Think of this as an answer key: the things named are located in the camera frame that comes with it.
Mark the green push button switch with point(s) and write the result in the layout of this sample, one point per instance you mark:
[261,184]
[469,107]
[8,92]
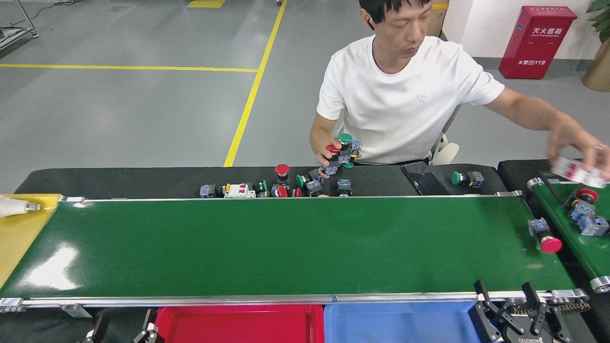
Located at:
[263,186]
[300,181]
[345,138]
[348,165]
[476,179]

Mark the person's left forearm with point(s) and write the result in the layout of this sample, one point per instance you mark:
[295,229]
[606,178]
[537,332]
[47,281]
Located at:
[543,119]

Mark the person's left hand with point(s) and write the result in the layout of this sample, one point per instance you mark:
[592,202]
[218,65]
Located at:
[579,145]

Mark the person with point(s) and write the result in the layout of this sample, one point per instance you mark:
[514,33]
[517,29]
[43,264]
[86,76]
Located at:
[405,95]

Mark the black smartphone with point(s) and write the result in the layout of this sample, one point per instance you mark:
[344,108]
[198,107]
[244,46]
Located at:
[424,180]

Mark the yellow tray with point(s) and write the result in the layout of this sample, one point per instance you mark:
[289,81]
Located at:
[19,238]

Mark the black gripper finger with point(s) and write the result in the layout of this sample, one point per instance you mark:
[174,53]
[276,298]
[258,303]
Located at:
[148,331]
[99,328]

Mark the metal rack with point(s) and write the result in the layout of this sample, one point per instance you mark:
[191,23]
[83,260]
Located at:
[9,38]

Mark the white chair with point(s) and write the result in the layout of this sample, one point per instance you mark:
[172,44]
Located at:
[445,153]

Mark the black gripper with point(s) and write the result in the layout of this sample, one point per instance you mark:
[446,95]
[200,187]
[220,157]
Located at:
[524,337]

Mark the person's right forearm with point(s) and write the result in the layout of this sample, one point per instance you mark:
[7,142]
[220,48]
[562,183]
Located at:
[324,126]

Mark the white light bulb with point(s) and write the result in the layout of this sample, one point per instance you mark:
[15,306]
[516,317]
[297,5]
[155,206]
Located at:
[12,206]

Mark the blue switch contact block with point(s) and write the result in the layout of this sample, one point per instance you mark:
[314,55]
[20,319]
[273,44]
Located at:
[594,225]
[344,185]
[330,170]
[313,186]

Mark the person's right hand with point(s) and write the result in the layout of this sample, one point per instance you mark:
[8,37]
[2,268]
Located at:
[320,147]

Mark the red plastic bin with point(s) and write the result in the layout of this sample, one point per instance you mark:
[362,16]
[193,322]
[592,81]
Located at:
[238,326]

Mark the red fire extinguisher box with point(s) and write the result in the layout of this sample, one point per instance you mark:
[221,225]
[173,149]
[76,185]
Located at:
[536,45]

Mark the green conveyor belt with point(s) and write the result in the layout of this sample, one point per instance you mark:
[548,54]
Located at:
[286,247]

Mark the white circuit breaker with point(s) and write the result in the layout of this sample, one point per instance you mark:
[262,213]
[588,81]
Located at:
[238,192]
[574,171]

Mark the green conveyor with silver rollers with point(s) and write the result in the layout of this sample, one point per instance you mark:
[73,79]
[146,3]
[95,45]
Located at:
[591,257]

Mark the blue plastic bin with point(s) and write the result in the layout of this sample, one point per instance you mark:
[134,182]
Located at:
[395,326]

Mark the cardboard box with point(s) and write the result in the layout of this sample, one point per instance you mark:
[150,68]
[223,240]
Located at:
[436,21]

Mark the potted plant in brass pot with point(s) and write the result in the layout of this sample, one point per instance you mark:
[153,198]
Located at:
[598,69]

